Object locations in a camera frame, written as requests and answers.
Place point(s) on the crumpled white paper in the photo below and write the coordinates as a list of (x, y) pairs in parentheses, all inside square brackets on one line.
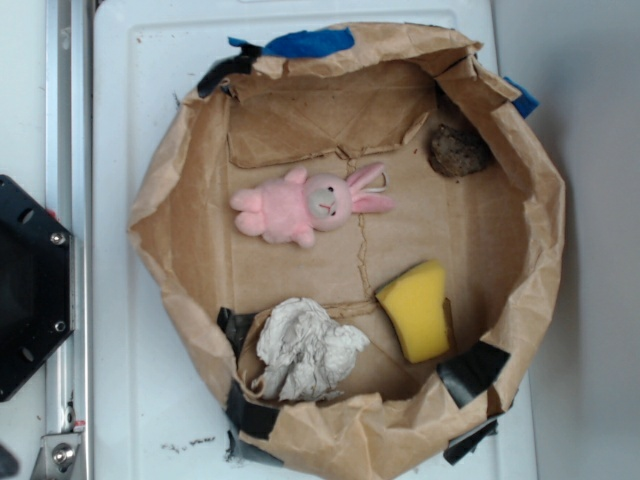
[(306, 353)]

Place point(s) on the brown paper bag bin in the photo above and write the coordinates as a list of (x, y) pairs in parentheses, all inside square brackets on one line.
[(498, 233)]

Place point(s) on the pink plush bunny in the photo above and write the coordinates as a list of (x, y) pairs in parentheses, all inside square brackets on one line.
[(294, 207)]

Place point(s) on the yellow sponge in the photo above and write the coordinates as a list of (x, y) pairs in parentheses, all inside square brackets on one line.
[(414, 302)]

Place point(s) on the brown grey rock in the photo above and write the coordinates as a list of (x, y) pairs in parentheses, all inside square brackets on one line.
[(457, 153)]

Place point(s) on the blue tape strip top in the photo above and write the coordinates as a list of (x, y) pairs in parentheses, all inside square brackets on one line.
[(302, 44)]

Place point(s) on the blue tape strip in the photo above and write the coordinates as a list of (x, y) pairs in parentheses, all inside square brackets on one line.
[(302, 44), (525, 103)]

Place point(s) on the white plastic tray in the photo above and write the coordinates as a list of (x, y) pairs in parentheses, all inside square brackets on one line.
[(153, 417)]

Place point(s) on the blue tape strip right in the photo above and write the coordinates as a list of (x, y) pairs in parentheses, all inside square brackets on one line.
[(525, 103)]

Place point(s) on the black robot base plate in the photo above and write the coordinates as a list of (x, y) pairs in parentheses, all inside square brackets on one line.
[(36, 264)]

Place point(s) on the aluminium frame rail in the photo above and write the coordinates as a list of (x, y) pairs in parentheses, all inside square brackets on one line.
[(68, 193)]

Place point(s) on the metal corner bracket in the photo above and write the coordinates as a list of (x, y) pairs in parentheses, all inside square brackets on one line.
[(57, 456)]

